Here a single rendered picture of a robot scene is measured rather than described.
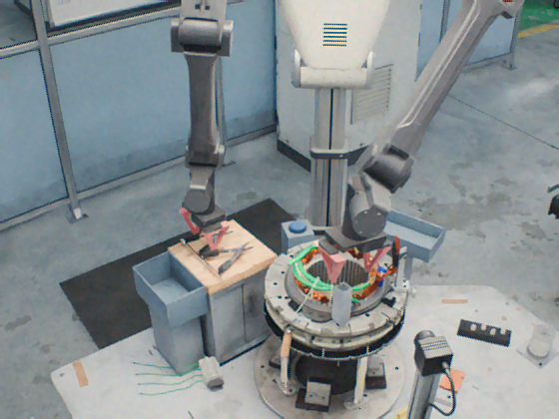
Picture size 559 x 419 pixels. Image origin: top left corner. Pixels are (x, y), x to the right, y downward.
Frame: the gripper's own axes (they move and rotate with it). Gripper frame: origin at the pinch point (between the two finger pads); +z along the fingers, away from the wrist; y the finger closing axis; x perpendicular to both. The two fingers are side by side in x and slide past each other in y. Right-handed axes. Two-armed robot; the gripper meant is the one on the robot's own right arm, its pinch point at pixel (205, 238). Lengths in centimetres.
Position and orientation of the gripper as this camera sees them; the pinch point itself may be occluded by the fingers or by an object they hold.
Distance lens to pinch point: 157.7
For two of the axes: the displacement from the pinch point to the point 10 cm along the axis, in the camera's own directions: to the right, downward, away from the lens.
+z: -0.3, 8.2, 5.7
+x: 7.9, -3.4, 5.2
